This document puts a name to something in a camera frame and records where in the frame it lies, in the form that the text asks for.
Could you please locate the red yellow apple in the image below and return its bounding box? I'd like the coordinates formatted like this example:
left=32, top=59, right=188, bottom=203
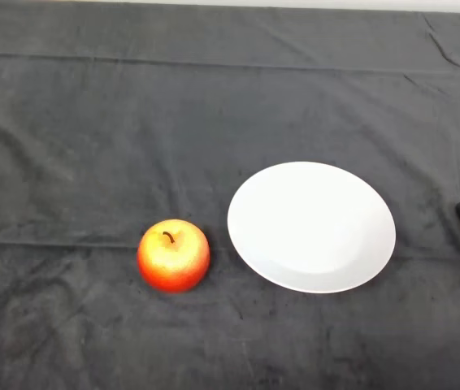
left=137, top=219, right=211, bottom=294

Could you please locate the dark grey cloth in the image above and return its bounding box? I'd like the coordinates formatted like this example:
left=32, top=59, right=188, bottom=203
left=0, top=1, right=460, bottom=390

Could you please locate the white round plate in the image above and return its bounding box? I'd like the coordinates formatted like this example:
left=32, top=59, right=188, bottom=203
left=226, top=161, right=397, bottom=295

